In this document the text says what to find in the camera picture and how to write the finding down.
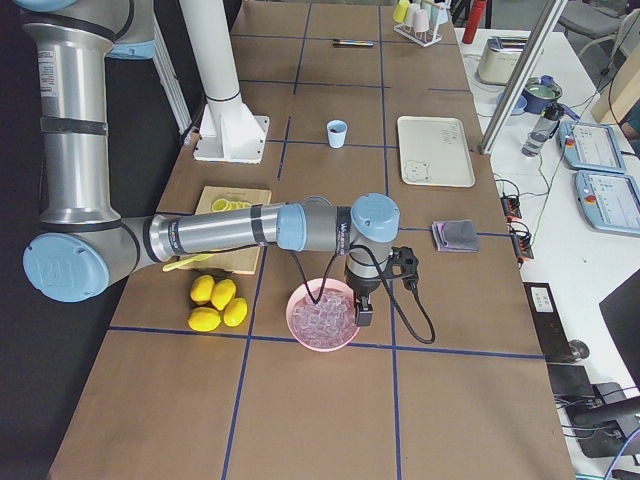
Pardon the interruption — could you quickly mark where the wooden cutting board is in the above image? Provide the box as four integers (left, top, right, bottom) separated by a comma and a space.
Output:
180, 186, 272, 275

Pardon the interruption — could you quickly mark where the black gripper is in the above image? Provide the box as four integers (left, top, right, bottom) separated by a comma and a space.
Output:
346, 272, 380, 327

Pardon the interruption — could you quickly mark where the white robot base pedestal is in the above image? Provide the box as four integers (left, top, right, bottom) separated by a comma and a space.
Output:
180, 0, 270, 164

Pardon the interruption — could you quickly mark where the light blue cup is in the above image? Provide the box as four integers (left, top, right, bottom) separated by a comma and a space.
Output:
326, 119, 348, 149

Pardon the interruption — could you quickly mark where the steel muddler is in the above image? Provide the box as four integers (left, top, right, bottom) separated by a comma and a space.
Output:
332, 39, 375, 49

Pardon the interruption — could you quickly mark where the red bottle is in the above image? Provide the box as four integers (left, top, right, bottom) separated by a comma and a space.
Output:
462, 0, 487, 44

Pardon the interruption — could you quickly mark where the teach pendant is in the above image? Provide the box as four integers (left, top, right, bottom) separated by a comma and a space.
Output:
558, 120, 626, 173
574, 170, 639, 236

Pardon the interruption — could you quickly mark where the pink cup on rack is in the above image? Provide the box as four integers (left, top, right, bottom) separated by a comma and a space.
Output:
412, 9, 430, 34

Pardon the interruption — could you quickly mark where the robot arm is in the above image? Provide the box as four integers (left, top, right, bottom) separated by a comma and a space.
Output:
20, 1, 400, 327

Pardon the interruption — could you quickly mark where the whole yellow lemon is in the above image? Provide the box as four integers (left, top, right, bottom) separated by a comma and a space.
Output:
188, 306, 222, 332

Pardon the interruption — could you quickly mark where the dark blue bowl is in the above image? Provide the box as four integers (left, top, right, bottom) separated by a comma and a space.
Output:
522, 75, 563, 114

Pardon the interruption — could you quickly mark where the cream bear tray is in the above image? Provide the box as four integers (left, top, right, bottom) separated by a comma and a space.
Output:
397, 116, 475, 188

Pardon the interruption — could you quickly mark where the pink bowl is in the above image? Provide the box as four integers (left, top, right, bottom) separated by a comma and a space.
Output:
286, 278, 360, 352

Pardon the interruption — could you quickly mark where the clear water bottle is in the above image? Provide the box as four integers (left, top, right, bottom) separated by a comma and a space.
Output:
521, 102, 566, 157

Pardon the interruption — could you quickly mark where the grey folded cloth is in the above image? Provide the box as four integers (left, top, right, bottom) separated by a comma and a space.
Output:
432, 219, 480, 253

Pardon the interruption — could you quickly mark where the aluminium frame post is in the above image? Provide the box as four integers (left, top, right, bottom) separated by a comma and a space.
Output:
479, 0, 568, 154

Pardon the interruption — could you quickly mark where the yellow knife handle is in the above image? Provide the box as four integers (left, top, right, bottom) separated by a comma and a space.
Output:
162, 253, 212, 272

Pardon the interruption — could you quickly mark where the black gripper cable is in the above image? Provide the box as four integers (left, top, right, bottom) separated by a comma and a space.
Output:
289, 246, 437, 345

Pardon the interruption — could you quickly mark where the teach pendant lower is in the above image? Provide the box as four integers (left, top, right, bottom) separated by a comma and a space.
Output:
574, 170, 639, 236

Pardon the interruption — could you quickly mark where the teach pendant upper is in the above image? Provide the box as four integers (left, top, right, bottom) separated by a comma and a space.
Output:
558, 120, 626, 173

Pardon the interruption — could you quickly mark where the cream toaster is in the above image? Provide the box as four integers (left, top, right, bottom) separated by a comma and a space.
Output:
477, 36, 528, 86

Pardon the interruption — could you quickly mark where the white cup rack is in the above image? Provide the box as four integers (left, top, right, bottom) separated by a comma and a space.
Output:
393, 24, 443, 47

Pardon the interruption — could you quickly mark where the yellow cup on rack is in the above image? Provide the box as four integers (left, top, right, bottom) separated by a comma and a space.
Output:
392, 0, 411, 24

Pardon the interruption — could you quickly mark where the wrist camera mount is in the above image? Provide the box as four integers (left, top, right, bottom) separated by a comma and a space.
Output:
385, 246, 419, 291

